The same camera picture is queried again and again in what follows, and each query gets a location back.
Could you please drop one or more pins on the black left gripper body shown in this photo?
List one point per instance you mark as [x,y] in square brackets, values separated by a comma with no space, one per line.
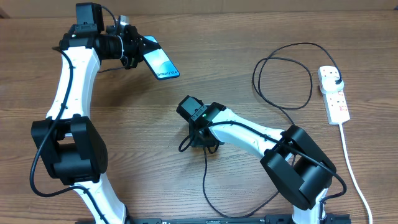
[131,47]

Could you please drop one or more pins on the white power strip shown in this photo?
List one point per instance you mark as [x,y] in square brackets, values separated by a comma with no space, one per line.
[335,103]

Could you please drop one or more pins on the white charger plug adapter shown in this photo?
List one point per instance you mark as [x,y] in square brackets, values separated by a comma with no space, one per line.
[329,85]

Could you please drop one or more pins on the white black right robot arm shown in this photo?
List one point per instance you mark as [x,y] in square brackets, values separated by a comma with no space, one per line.
[298,168]

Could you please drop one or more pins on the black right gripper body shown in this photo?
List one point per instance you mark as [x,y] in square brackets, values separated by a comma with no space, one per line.
[209,142]

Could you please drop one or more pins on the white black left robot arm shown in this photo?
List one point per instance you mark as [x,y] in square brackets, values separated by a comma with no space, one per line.
[67,142]

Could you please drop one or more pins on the Galaxy smartphone blue screen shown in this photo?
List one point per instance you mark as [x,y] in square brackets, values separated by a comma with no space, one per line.
[161,65]

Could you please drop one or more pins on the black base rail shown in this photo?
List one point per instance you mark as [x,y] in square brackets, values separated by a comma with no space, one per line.
[268,219]

